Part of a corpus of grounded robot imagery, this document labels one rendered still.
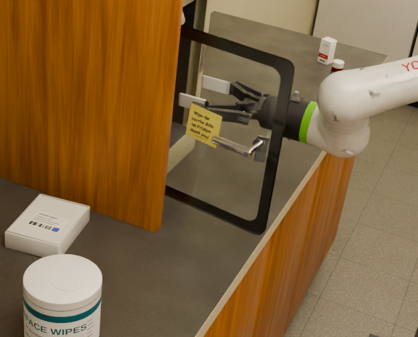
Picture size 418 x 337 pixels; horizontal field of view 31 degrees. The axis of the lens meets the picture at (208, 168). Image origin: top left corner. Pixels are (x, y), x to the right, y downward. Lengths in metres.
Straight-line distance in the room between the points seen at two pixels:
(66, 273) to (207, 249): 0.42
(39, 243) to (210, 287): 0.35
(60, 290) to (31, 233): 0.33
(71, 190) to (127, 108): 0.28
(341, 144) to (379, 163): 2.52
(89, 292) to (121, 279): 0.27
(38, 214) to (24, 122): 0.22
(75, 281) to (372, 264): 2.18
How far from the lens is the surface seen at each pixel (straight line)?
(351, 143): 1.58
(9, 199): 1.75
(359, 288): 3.16
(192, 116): 1.56
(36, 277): 1.29
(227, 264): 1.59
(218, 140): 1.48
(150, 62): 1.48
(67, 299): 1.25
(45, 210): 1.64
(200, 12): 1.85
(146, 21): 1.45
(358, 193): 3.78
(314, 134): 1.60
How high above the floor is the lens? 1.91
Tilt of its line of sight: 31 degrees down
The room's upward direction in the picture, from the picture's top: 7 degrees clockwise
